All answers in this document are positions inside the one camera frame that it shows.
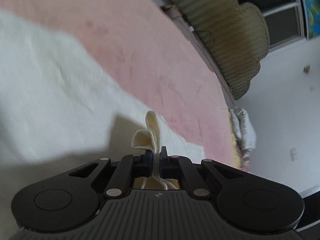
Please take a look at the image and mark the white cream pants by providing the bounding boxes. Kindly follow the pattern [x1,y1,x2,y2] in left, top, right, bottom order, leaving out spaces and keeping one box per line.
[0,9,205,240]

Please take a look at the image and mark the pink bed sheet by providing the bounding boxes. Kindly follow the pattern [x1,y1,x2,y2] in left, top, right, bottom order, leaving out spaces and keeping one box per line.
[1,0,236,167]

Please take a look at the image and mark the olive padded headboard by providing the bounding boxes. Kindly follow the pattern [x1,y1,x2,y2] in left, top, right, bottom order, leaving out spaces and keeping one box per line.
[170,0,270,100]

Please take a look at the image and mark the colourful floral curtain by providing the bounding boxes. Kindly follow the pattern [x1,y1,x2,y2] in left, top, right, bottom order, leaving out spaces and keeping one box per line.
[303,0,319,39]

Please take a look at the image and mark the white wall socket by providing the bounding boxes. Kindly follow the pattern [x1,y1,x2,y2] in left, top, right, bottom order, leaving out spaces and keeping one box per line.
[290,148,298,161]

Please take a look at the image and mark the window with white frame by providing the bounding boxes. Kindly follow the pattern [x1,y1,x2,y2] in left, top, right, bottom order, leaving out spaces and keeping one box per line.
[238,0,306,50]

